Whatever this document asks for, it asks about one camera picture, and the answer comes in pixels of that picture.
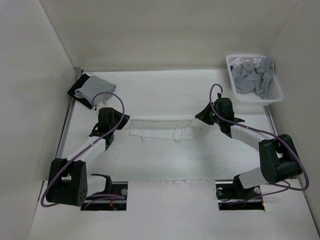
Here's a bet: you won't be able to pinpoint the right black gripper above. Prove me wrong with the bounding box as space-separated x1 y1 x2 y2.
194 102 223 126

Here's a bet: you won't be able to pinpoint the white tank top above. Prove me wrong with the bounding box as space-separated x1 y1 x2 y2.
128 116 201 143

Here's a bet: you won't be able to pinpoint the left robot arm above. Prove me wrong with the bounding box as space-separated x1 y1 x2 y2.
41 107 130 207

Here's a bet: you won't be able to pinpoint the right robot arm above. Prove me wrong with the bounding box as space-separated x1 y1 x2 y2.
195 97 303 198

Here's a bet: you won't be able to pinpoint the folded grey tank top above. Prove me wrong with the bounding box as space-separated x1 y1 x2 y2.
74 75 117 109

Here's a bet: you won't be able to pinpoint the folded black tank top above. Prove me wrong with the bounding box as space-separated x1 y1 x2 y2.
67 73 92 110

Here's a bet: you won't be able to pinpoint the crumpled grey tank top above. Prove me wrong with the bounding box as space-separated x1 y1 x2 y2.
230 57 275 98

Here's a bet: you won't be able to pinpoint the pale pink tank top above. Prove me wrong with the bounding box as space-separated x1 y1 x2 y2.
235 57 262 67

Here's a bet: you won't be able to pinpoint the white plastic basket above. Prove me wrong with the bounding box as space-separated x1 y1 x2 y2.
225 54 284 107

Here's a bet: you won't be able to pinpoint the white front cover board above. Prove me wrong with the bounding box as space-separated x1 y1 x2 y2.
29 181 319 240

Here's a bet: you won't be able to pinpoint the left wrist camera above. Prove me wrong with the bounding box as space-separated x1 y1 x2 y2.
94 100 108 112

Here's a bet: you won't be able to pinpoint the left aluminium table rail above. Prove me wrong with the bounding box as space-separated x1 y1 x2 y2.
49 66 84 181

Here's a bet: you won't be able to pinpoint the aluminium table rail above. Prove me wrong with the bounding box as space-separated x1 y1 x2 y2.
49 66 84 181
263 106 293 179

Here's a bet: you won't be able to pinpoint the right aluminium table rail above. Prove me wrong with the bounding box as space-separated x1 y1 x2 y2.
263 106 293 179

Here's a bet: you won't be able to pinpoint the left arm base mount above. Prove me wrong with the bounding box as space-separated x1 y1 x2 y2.
80 174 129 212

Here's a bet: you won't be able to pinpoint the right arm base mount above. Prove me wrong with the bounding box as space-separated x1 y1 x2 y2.
215 177 265 211

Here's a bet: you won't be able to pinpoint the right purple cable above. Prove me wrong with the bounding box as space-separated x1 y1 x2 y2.
208 83 310 203

